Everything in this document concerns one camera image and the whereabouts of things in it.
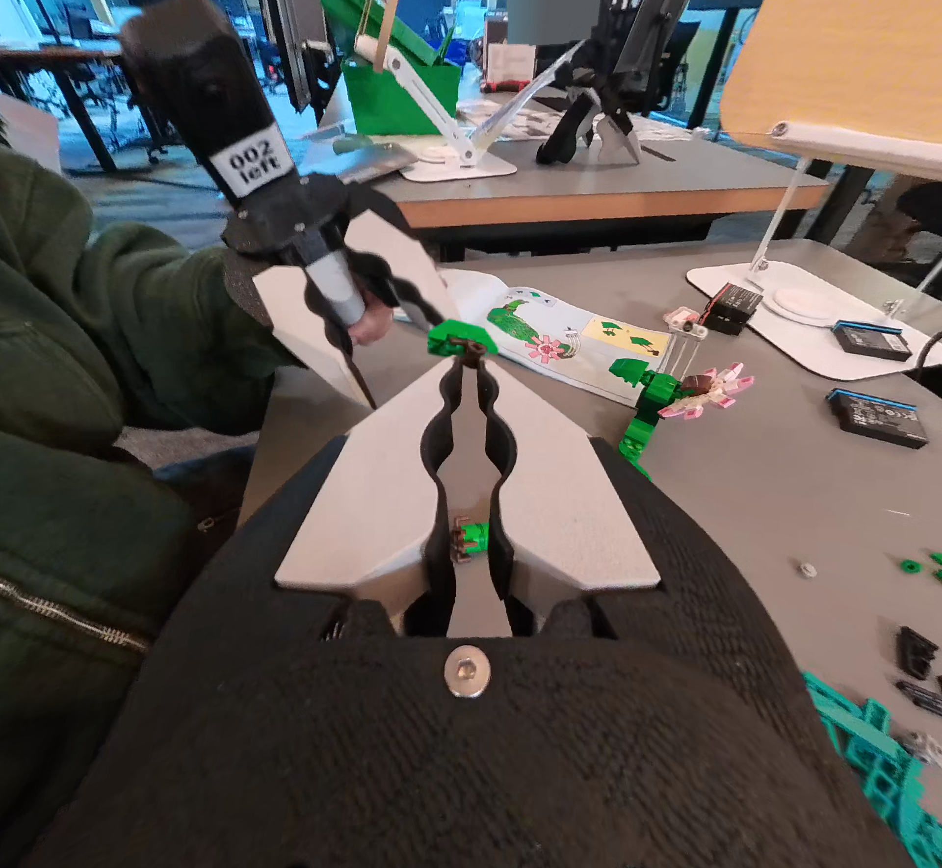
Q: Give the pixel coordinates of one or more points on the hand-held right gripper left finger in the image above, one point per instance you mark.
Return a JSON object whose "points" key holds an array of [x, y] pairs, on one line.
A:
{"points": [[353, 515]]}

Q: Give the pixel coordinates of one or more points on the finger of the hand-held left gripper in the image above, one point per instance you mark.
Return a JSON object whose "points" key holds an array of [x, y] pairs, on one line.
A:
{"points": [[401, 257], [294, 308]]}

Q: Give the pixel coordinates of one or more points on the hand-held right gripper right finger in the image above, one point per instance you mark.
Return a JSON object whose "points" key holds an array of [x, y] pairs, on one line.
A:
{"points": [[574, 515]]}

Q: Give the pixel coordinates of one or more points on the green sloped lego piece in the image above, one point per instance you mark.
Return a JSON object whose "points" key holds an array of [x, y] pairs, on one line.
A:
{"points": [[449, 334]]}

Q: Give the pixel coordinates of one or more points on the green curved lego stem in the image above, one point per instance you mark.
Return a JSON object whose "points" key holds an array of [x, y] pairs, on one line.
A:
{"points": [[477, 537]]}

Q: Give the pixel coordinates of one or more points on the small brown lego piece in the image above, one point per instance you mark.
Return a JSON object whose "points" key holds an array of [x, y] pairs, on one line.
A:
{"points": [[471, 351]]}

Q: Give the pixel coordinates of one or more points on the person's left forearm green sleeve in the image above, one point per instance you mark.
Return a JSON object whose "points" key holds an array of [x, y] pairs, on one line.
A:
{"points": [[169, 316]]}

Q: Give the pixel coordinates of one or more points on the green lego cactus with flower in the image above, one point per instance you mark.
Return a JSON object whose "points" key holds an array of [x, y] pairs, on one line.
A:
{"points": [[647, 404]]}

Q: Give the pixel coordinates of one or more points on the lego instruction booklet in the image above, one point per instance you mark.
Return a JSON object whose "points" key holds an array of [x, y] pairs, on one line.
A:
{"points": [[544, 360]]}

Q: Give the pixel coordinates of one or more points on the small grey round lego piece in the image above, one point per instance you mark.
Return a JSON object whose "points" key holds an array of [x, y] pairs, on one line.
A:
{"points": [[806, 568]]}

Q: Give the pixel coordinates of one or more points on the small green lego piece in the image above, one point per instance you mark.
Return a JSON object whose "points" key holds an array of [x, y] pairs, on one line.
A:
{"points": [[936, 566], [912, 566]]}

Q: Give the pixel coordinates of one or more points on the black lego piece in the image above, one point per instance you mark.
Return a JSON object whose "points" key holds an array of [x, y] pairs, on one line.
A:
{"points": [[920, 697], [916, 651]]}

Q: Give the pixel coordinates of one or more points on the pile of dark teal lego pieces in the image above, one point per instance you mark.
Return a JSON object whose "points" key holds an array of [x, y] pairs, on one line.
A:
{"points": [[876, 780]]}

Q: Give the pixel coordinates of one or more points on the grey lego gear piece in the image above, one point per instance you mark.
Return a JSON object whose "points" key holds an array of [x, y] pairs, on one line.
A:
{"points": [[923, 746]]}

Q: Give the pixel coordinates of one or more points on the person's left hand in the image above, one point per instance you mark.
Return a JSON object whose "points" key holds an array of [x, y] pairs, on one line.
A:
{"points": [[372, 327]]}

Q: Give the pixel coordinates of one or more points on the grey flat device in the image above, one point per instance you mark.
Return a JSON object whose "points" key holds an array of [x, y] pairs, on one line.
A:
{"points": [[368, 161]]}

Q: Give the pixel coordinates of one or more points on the green plastic bin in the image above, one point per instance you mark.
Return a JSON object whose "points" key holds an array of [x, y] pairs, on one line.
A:
{"points": [[383, 102]]}

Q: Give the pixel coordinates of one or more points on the dark background desk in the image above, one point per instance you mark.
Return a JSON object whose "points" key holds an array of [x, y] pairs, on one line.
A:
{"points": [[44, 55]]}

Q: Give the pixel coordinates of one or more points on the red hand tool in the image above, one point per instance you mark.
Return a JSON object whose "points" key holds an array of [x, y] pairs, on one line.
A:
{"points": [[506, 86]]}

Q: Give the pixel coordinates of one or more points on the wood edged background table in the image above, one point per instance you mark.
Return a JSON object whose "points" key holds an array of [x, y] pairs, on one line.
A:
{"points": [[589, 183]]}

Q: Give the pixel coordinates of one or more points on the black gripper on table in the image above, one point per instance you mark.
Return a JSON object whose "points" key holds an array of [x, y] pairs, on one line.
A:
{"points": [[570, 128]]}

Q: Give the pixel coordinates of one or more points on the small white pink clip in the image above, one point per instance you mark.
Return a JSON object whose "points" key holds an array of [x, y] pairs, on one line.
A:
{"points": [[684, 322]]}

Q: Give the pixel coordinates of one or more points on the white triangular stand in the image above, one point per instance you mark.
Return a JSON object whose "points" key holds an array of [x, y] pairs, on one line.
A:
{"points": [[618, 143]]}

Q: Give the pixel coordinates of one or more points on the white stand with flat base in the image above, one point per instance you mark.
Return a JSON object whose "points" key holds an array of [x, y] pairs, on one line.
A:
{"points": [[795, 349]]}

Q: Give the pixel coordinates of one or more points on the person's dark green jacket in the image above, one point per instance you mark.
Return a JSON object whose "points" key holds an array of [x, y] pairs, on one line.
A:
{"points": [[66, 515]]}

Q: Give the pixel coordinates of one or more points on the black battery with blue edge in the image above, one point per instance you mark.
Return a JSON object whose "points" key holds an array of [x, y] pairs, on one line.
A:
{"points": [[876, 419], [872, 342]]}

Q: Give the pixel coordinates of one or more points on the light wooden board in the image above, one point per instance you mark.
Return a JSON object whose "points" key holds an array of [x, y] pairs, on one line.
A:
{"points": [[846, 36]]}

